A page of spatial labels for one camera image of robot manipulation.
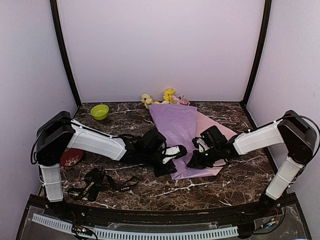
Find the black front rail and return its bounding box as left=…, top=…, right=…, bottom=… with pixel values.
left=27, top=193, right=298, bottom=227

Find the black printed ribbon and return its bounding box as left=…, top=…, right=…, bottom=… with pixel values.
left=67, top=168, right=139, bottom=202

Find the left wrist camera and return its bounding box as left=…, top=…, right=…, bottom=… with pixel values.
left=142, top=128, right=166, bottom=151

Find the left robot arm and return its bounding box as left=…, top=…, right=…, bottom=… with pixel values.
left=30, top=111, right=187, bottom=218

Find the yellow daisy bunch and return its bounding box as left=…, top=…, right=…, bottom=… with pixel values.
left=141, top=94, right=161, bottom=109

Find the red floral dish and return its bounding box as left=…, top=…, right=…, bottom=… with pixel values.
left=60, top=148, right=84, bottom=167

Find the right black frame post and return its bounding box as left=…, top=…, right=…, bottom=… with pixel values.
left=240, top=0, right=272, bottom=109

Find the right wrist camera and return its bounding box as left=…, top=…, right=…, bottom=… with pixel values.
left=200, top=125, right=228, bottom=148

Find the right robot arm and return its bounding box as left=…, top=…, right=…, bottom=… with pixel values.
left=187, top=110, right=320, bottom=217

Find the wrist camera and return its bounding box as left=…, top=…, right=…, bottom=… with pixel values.
left=200, top=125, right=228, bottom=148
left=142, top=128, right=166, bottom=151

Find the white slotted cable duct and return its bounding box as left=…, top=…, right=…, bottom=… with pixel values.
left=31, top=213, right=239, bottom=240

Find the yellow rose stem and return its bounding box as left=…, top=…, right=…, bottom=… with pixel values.
left=163, top=88, right=176, bottom=104

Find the green plastic bowl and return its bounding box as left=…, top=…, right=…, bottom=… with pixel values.
left=90, top=104, right=109, bottom=121

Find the black frame post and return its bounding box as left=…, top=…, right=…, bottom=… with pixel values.
left=240, top=0, right=272, bottom=109
left=49, top=0, right=82, bottom=108

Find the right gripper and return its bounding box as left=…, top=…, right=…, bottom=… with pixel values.
left=187, top=145, right=221, bottom=169

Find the left black frame post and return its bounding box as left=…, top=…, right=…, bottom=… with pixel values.
left=49, top=0, right=82, bottom=108

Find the pink wrapping paper sheet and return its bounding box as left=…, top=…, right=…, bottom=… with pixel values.
left=148, top=104, right=236, bottom=180

